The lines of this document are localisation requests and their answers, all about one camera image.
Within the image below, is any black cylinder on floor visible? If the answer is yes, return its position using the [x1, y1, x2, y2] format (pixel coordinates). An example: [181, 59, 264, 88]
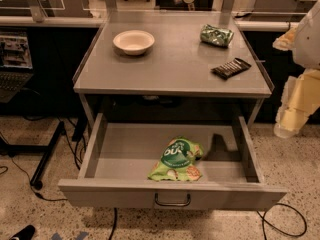
[9, 225, 35, 240]

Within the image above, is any grey open drawer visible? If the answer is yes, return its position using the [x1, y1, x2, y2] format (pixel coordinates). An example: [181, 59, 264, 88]
[58, 115, 286, 211]

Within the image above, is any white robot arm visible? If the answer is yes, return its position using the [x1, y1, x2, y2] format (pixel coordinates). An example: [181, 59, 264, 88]
[273, 1, 320, 139]

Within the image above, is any foam-padded gripper finger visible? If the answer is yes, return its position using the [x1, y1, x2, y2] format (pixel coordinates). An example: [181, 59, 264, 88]
[274, 69, 320, 139]
[272, 27, 297, 51]

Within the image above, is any black cables left floor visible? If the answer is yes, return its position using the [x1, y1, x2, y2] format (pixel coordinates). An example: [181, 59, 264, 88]
[0, 117, 88, 203]

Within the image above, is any white paper bowl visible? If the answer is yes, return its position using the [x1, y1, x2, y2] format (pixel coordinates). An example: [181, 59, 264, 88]
[113, 30, 155, 56]

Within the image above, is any crumpled green foil snack bag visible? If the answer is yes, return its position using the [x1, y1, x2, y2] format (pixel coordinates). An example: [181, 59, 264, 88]
[200, 24, 234, 47]

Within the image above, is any black floor stand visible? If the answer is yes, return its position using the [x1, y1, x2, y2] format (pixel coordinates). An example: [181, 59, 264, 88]
[0, 122, 65, 190]

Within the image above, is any black cable right floor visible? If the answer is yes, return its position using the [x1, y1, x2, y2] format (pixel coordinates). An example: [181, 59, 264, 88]
[256, 202, 308, 240]

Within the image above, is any black snack bar packet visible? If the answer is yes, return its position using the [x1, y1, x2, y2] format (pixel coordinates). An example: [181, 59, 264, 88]
[211, 58, 251, 80]

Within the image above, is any black cable under drawer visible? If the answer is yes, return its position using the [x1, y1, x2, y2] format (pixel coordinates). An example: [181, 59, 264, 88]
[108, 207, 119, 240]

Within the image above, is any green rice chip bag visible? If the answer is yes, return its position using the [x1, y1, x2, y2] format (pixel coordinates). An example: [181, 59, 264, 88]
[148, 137, 204, 181]

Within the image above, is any laptop computer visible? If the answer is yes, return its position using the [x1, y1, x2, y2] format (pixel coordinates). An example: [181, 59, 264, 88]
[0, 29, 34, 103]

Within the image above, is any black metal drawer handle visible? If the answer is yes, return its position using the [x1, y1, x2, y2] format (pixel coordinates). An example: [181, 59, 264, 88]
[154, 193, 191, 207]

